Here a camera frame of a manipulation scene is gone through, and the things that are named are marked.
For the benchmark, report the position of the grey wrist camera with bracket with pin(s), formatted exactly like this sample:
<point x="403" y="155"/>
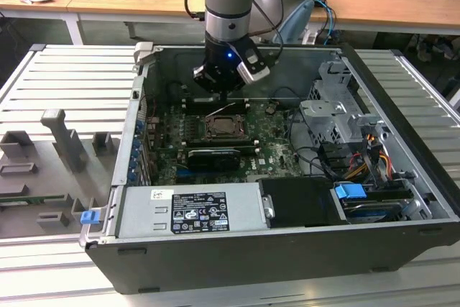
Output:
<point x="253" y="71"/>

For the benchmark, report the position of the silver perforated drive cage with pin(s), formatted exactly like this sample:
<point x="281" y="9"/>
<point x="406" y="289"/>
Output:
<point x="323" y="109"/>

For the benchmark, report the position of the CPU socket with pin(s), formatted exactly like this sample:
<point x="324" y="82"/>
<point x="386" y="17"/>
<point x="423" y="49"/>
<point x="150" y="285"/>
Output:
<point x="226" y="137"/>

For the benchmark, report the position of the grey parts rack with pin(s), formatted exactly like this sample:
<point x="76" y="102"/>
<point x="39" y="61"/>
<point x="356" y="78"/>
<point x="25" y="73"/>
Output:
<point x="90" y="177"/>

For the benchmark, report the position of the grey power supply unit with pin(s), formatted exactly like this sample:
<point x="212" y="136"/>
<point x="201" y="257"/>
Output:
<point x="143" y="213"/>

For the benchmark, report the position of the blue expansion slot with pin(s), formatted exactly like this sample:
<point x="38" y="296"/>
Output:
<point x="187" y="174"/>

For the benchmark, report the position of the hard disk in blue carrier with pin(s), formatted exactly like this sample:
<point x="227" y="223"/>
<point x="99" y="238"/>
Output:
<point x="350" y="191"/>

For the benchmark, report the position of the pale blue teach pendant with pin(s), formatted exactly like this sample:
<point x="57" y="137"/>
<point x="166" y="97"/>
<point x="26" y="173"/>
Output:
<point x="296" y="21"/>

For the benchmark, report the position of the black graphics card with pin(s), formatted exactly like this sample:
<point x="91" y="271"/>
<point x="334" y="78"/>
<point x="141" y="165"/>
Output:
<point x="213" y="160"/>

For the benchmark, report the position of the round coin cell battery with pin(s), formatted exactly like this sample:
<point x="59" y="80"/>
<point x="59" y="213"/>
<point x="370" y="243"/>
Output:
<point x="271" y="108"/>

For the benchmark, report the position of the grey plastic case latch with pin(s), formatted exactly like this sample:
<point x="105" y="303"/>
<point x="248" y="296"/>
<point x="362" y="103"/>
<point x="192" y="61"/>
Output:
<point x="143" y="51"/>

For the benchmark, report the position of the black RAM slot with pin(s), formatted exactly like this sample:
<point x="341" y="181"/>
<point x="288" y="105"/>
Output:
<point x="196" y="108"/>
<point x="219" y="146"/>
<point x="249" y="150"/>
<point x="219" y="138"/>
<point x="196" y="100"/>
<point x="196" y="104"/>
<point x="196" y="111"/>
<point x="219" y="142"/>

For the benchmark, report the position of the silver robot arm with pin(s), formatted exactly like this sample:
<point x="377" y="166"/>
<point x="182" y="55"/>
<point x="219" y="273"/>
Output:
<point x="226" y="1"/>

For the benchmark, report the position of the green RAM stick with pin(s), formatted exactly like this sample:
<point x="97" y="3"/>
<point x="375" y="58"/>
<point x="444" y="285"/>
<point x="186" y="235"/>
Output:
<point x="32" y="199"/>

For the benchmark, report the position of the dark grey PC case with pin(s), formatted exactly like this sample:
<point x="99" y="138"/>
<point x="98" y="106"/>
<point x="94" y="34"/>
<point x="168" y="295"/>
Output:
<point x="215" y="260"/>

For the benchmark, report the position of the blue plastic case latch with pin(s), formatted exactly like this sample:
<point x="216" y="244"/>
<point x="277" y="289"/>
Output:
<point x="90" y="217"/>

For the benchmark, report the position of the green motherboard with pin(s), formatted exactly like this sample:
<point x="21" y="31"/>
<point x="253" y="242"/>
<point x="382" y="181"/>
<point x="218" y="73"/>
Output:
<point x="273" y="141"/>

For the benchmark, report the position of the black power supply label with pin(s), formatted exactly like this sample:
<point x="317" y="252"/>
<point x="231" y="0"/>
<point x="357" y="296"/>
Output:
<point x="199" y="213"/>

